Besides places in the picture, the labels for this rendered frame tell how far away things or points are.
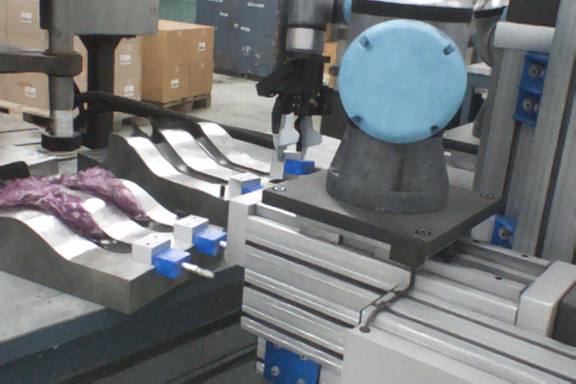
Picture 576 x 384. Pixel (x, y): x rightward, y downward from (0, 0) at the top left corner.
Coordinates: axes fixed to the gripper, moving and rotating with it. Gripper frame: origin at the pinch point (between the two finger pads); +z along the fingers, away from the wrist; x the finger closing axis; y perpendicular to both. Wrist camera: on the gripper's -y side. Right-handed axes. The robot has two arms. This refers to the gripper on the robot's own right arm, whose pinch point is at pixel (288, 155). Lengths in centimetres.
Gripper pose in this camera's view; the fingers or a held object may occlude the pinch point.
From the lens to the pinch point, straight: 137.8
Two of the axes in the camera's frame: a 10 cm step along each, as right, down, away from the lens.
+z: -0.8, 9.9, 0.8
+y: 7.4, 1.1, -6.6
